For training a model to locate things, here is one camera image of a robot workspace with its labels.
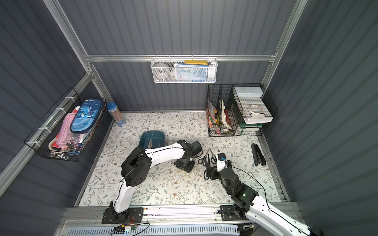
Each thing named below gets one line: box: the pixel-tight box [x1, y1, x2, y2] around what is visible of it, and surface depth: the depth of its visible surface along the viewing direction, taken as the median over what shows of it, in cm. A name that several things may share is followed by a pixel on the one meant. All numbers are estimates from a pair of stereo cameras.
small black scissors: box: [197, 153, 211, 167], surface depth 95 cm
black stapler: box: [251, 143, 267, 167], surface depth 95 cm
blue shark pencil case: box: [69, 98, 104, 134], surface depth 71 cm
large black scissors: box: [205, 147, 218, 165], surface depth 95 cm
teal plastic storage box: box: [138, 130, 165, 149], surface depth 104 cm
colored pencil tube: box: [106, 101, 126, 127], surface depth 104 cm
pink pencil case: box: [56, 112, 85, 149], surface depth 69 cm
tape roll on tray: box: [249, 104, 263, 115], surface depth 96 cm
